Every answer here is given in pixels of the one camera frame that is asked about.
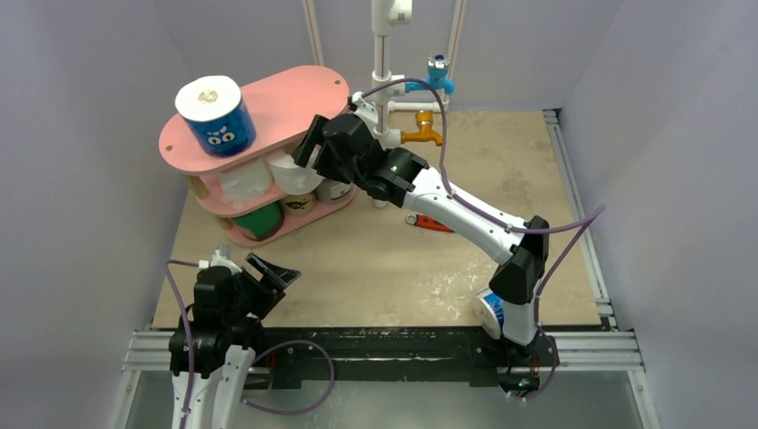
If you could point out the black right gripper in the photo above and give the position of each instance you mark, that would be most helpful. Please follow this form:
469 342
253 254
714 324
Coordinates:
323 150

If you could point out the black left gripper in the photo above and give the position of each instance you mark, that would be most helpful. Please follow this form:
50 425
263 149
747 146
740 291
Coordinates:
269 290

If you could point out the grey toilet paper roll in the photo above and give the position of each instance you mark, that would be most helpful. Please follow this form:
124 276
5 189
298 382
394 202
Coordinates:
332 192

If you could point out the green brown roll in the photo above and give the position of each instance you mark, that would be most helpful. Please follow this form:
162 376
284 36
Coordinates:
261 224

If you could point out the plain white toilet paper roll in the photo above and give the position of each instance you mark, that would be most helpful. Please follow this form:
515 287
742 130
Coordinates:
245 182

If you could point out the pink three-tier shelf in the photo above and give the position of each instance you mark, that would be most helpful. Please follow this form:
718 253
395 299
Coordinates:
281 106

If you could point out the blue toilet paper roll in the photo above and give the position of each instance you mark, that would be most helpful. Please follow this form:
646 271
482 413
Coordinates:
217 115

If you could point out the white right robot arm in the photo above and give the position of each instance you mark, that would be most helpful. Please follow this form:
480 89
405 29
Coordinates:
519 252

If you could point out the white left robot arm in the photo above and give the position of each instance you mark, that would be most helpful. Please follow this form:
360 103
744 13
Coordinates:
217 337

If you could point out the orange brass faucet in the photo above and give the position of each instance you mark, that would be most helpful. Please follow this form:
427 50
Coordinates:
425 130

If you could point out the white PVC pipe stand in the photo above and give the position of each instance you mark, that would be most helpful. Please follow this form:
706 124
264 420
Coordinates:
388 89

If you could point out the blue plastic faucet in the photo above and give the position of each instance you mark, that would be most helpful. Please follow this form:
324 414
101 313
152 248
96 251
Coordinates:
438 68

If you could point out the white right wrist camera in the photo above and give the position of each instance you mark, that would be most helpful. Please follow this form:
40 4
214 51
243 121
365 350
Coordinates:
364 110

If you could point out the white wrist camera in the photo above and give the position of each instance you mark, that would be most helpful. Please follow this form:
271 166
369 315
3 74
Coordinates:
220 257
364 110

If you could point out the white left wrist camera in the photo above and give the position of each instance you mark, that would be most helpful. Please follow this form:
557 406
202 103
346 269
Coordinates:
220 257

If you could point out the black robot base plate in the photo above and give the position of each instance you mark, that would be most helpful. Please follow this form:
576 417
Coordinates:
441 354

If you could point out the red handled adjustable wrench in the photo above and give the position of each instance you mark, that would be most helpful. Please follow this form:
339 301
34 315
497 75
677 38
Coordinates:
426 222

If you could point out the aluminium frame rail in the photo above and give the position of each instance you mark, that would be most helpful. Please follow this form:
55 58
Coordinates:
596 380

